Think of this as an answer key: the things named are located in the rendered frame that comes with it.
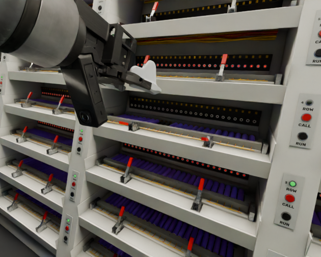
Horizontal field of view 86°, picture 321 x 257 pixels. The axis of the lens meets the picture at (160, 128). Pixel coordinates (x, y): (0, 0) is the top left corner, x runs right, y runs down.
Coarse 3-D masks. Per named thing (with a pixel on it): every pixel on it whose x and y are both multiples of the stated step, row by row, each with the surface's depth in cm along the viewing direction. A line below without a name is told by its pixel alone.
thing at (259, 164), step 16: (112, 112) 77; (144, 112) 78; (160, 112) 75; (96, 128) 68; (112, 128) 64; (256, 128) 59; (144, 144) 58; (160, 144) 55; (176, 144) 53; (192, 144) 51; (272, 144) 44; (208, 160) 49; (224, 160) 47; (240, 160) 45; (256, 160) 43; (272, 160) 42
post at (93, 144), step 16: (96, 0) 69; (112, 0) 67; (128, 0) 74; (128, 16) 76; (128, 64) 81; (112, 96) 75; (96, 144) 72; (112, 144) 81; (80, 160) 70; (80, 176) 70; (80, 192) 70; (64, 208) 73; (64, 224) 73; (80, 240) 73; (64, 256) 72
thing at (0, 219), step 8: (0, 216) 103; (8, 224) 99; (16, 232) 95; (24, 232) 93; (24, 240) 92; (32, 240) 89; (32, 248) 89; (40, 248) 86; (40, 256) 86; (48, 256) 83
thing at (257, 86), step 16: (144, 64) 62; (160, 64) 75; (176, 64) 72; (192, 64) 69; (208, 64) 66; (224, 64) 50; (240, 64) 62; (256, 64) 59; (288, 64) 43; (160, 80) 56; (176, 80) 53; (192, 80) 56; (208, 80) 54; (224, 80) 52; (240, 80) 52; (256, 80) 50; (272, 80) 48; (208, 96) 50; (224, 96) 48; (240, 96) 46; (256, 96) 45; (272, 96) 43
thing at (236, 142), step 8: (112, 120) 70; (120, 120) 68; (128, 120) 66; (136, 120) 66; (144, 128) 62; (152, 128) 62; (160, 128) 61; (168, 128) 59; (176, 128) 58; (192, 136) 56; (200, 136) 55; (216, 136) 52; (224, 136) 52; (224, 144) 50; (232, 144) 51; (240, 144) 50; (248, 144) 49; (256, 144) 48
